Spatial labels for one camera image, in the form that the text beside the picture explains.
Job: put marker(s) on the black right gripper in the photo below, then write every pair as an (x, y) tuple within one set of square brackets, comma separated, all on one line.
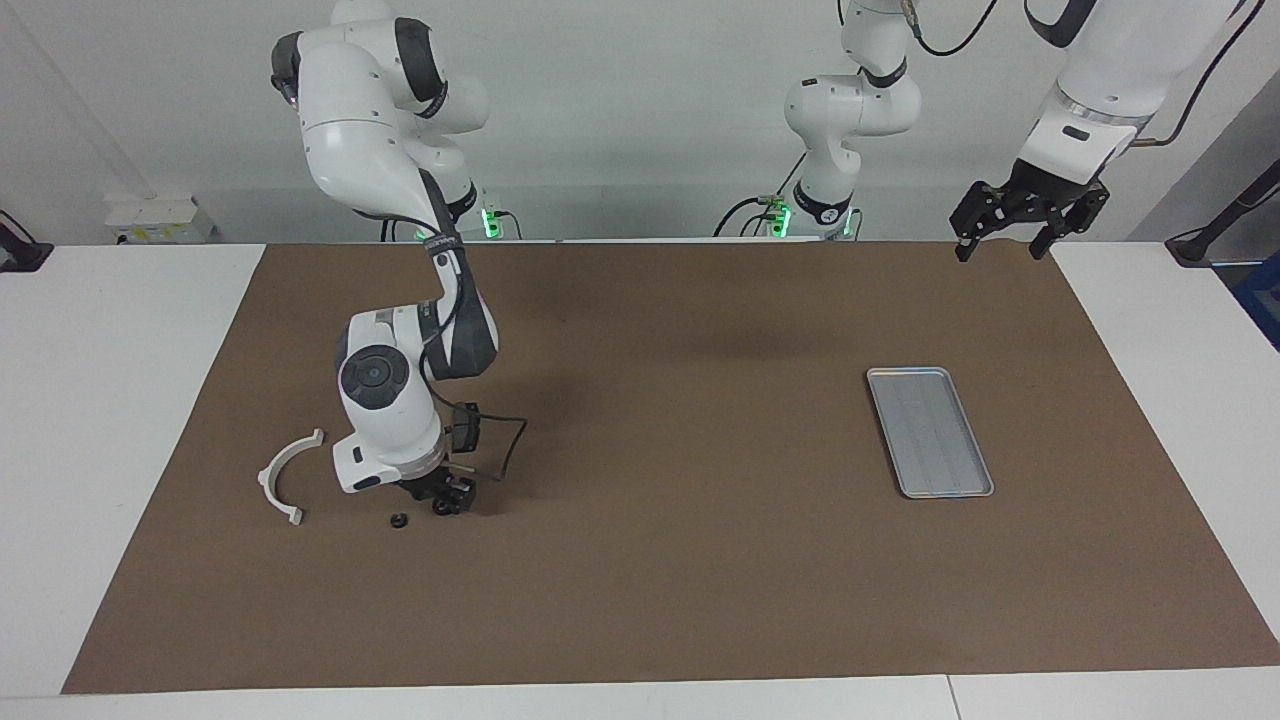
[(435, 483)]

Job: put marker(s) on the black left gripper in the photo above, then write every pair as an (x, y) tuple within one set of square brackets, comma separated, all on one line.
[(1050, 195)]

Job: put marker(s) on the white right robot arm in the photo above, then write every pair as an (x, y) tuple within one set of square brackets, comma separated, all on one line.
[(390, 420)]

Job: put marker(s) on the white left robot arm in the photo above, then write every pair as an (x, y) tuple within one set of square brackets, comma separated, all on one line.
[(1120, 60)]

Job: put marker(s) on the silver metal tray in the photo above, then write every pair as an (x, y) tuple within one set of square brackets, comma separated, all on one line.
[(935, 440)]

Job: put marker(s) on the dark rectangular brake pad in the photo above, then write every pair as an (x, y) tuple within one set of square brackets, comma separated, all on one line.
[(468, 428)]

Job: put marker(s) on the brown table mat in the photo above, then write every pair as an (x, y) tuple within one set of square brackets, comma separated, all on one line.
[(640, 560)]

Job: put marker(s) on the blue box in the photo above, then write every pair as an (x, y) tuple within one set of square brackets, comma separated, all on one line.
[(1262, 295)]

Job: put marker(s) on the white power strip box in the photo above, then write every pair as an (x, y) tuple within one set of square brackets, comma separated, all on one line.
[(160, 215)]

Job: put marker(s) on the white curved plastic bracket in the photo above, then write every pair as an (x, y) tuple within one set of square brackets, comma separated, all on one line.
[(270, 482)]

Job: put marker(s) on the black clamp mount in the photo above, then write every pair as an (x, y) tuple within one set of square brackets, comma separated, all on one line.
[(25, 255)]

